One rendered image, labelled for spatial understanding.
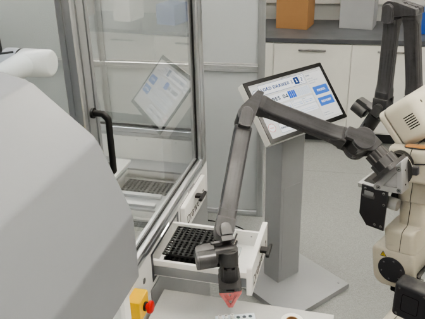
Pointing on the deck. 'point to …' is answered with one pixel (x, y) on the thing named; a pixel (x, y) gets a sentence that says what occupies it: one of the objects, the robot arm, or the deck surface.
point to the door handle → (107, 135)
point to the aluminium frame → (86, 80)
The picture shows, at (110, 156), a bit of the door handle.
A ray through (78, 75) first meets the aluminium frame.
